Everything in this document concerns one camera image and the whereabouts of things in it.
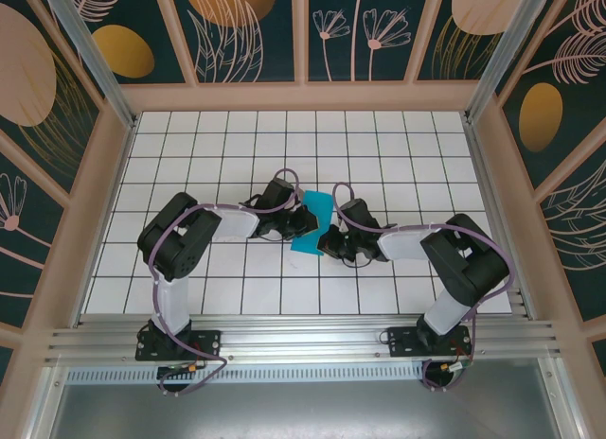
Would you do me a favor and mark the blue paper sheet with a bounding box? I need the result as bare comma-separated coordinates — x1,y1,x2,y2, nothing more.
289,190,335,258

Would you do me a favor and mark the grey metal sheet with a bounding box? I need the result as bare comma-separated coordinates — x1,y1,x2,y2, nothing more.
46,381,564,439

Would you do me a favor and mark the small green circuit board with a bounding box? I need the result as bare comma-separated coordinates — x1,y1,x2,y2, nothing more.
437,360,474,377

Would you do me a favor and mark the small black circuit board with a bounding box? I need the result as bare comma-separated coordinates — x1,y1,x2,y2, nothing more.
157,362,203,378

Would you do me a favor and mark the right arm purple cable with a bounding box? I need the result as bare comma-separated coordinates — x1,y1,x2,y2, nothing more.
331,182,516,394

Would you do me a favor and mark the aluminium mounting rail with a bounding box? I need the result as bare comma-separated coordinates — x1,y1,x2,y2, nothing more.
45,315,567,364

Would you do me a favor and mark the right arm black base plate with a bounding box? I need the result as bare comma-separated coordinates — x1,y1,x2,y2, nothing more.
386,325,473,360

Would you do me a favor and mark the grey slotted cable duct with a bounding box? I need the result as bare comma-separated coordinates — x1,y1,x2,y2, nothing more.
65,366,427,383

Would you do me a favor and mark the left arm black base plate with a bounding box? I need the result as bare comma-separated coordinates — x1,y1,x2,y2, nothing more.
135,329,223,362

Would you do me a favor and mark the aluminium side rail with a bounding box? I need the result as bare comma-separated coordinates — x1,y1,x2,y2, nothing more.
462,119,534,320

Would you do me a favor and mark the aluminium frame post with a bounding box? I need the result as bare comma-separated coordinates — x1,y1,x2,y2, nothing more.
462,0,555,126
37,0,139,131

